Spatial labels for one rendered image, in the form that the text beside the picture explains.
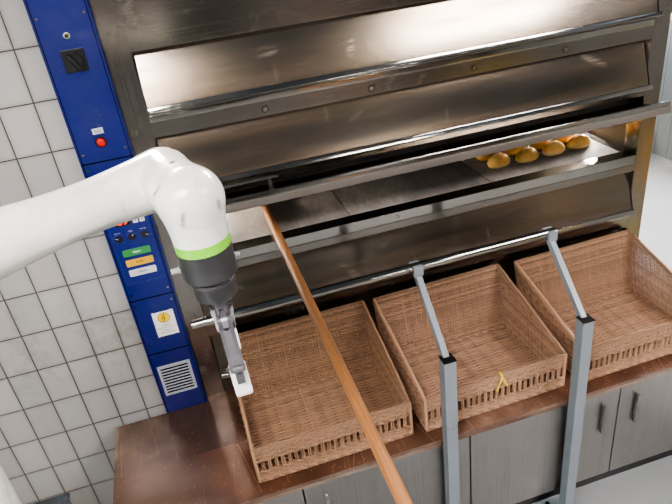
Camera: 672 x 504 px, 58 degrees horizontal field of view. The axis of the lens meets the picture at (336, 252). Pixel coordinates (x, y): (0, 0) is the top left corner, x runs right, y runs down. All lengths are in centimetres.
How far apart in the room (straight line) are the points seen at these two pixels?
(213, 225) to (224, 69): 106
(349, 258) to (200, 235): 138
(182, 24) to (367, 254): 103
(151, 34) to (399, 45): 77
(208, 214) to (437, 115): 138
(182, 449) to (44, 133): 116
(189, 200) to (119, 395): 162
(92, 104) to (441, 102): 113
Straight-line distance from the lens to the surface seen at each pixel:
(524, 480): 258
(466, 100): 225
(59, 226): 105
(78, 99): 196
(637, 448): 282
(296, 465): 215
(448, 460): 221
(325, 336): 164
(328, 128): 209
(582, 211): 270
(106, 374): 243
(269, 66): 199
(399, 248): 236
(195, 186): 95
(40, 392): 249
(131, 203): 106
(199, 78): 197
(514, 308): 255
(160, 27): 195
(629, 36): 256
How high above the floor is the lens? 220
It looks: 30 degrees down
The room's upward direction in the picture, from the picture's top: 8 degrees counter-clockwise
